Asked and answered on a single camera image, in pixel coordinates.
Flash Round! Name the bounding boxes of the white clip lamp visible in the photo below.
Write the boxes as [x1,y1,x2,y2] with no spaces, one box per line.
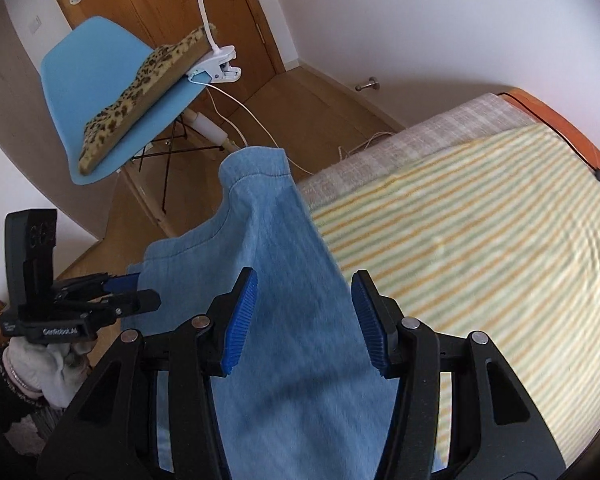
[184,0,243,84]

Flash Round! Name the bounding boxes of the light blue chair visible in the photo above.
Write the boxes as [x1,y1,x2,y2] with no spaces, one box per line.
[40,16,247,239]

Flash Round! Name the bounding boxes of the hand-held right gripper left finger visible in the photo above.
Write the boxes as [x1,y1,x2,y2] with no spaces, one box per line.
[37,266,259,480]

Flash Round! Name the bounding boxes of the pink plaid blanket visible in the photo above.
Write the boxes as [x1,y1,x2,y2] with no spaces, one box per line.
[296,91,537,207]

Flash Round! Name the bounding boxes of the white cable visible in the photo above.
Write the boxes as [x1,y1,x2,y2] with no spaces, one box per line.
[191,76,397,162]

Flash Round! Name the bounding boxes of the person's left hand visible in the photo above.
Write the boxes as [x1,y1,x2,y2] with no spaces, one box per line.
[2,334,99,409]

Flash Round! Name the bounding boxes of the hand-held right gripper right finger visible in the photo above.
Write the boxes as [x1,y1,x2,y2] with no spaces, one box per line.
[351,269,567,480]

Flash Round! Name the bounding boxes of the leopard print cushion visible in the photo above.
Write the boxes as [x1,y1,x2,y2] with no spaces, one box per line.
[78,26,216,177]

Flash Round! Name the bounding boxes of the blue denim pants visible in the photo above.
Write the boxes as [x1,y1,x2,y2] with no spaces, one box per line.
[124,146,411,480]

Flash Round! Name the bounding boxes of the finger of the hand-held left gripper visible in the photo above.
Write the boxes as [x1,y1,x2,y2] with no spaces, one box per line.
[54,288,162,322]
[54,271,143,297]

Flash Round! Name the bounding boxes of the wooden door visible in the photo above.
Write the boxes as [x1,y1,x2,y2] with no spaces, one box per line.
[38,0,287,113]

